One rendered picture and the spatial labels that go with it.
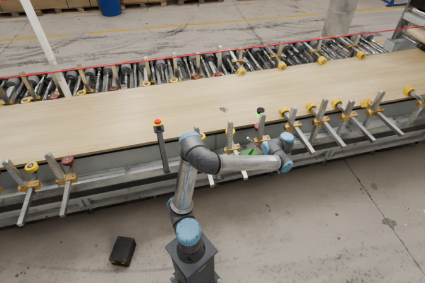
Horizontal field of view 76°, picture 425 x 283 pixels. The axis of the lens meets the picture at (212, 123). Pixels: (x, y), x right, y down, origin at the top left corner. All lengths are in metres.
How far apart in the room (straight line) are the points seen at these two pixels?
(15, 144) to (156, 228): 1.37
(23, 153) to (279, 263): 2.23
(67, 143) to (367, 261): 2.67
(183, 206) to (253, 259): 1.07
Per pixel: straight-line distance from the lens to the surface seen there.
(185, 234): 1.73
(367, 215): 3.13
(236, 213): 2.79
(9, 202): 2.52
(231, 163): 1.40
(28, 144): 2.56
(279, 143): 1.76
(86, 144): 2.32
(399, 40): 4.36
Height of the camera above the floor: 2.42
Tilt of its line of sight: 42 degrees down
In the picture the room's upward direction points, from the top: 1 degrees counter-clockwise
